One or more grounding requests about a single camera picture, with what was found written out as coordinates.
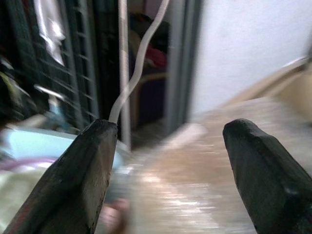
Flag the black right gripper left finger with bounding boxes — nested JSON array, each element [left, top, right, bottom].
[[3, 118, 118, 234]]

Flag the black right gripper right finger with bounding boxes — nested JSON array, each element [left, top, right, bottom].
[[223, 118, 312, 234]]

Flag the light blue plastic stool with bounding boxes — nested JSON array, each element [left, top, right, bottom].
[[0, 128, 129, 169]]

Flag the white upright pole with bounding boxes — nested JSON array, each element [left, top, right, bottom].
[[117, 0, 132, 149]]

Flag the dark green slatted crate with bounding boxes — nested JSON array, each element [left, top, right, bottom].
[[7, 0, 100, 130]]

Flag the red garment on shelf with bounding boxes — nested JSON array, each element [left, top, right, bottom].
[[145, 46, 169, 68]]

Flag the white hanging garment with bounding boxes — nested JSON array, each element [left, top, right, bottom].
[[33, 0, 67, 67]]

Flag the white hanging cable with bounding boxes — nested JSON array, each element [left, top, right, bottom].
[[108, 0, 171, 123]]

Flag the grey door frame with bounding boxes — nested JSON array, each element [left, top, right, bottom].
[[168, 0, 204, 137]]

